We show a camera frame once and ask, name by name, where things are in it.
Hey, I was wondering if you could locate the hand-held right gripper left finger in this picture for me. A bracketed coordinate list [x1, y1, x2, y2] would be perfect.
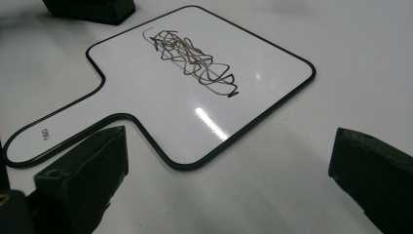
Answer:
[33, 125, 130, 234]

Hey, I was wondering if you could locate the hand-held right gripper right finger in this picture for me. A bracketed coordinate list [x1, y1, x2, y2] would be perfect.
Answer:
[327, 127, 413, 234]

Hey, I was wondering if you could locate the black whiteboard eraser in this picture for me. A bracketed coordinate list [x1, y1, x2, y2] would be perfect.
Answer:
[42, 0, 136, 26]

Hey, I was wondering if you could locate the white paddle-shaped whiteboard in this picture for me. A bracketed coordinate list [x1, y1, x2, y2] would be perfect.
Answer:
[2, 4, 317, 172]

